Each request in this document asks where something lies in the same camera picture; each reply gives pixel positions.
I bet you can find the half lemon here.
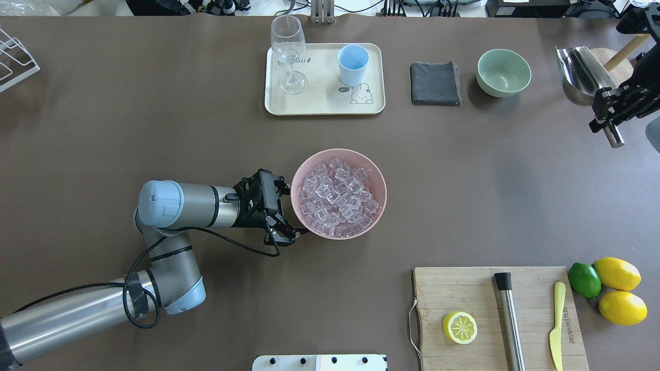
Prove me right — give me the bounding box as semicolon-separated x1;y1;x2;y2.
442;311;478;345

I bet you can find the wooden cup tree stand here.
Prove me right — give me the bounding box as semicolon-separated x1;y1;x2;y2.
591;33;651;88

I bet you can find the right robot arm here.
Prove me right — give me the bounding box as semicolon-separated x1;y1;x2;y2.
589;2;659;148

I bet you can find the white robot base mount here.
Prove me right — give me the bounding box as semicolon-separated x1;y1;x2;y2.
252;353;388;370

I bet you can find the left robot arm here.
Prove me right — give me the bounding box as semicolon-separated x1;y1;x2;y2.
2;169;307;370

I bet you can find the light blue cup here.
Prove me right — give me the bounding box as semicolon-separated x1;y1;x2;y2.
338;44;370;87

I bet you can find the yellow plastic knife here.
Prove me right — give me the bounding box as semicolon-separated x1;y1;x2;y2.
549;281;566;370

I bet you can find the bamboo cutting board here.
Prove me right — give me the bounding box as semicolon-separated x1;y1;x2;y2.
412;267;569;370

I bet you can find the green lime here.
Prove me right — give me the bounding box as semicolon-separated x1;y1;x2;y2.
568;262;603;299

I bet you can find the green bowl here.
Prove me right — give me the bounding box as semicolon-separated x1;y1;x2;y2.
476;48;532;98

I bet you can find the clear ice cubes pile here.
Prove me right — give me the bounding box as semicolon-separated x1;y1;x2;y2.
299;157;381;238

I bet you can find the pink bowl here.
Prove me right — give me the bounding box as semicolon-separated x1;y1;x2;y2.
290;148;388;241

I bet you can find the steel ice scoop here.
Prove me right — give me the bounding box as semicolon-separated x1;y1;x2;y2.
555;46;625;149

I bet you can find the clear wine glass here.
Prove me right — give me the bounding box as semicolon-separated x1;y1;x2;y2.
270;14;307;94

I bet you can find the white wire cup rack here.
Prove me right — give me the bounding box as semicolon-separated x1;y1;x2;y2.
1;29;41;92

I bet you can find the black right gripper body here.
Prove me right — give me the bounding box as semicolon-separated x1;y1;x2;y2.
589;84;653;133

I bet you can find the yellow lemon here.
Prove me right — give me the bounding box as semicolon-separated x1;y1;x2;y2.
598;291;648;326
592;257;641;292

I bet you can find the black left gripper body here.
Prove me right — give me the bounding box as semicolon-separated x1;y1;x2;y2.
233;169;284;229

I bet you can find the cream serving tray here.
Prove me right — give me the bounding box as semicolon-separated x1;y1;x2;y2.
264;43;386;116

